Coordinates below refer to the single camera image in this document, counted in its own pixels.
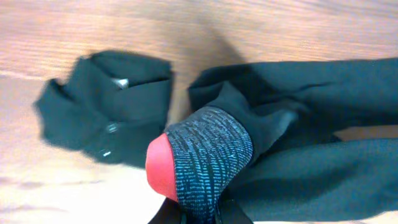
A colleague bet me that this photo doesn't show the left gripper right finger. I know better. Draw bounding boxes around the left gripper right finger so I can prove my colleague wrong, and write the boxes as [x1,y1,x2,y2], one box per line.
[216,189,254,224]

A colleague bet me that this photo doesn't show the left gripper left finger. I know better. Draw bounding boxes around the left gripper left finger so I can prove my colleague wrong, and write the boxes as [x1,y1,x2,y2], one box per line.
[148,198,187,224]

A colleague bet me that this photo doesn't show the black leggings with grey waistband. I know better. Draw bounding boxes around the black leggings with grey waistband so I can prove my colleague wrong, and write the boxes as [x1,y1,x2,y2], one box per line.
[145,57,398,223]

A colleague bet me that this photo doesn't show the folded black shirt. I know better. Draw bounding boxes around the folded black shirt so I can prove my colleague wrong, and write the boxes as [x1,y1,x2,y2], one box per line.
[35,50,173,168]

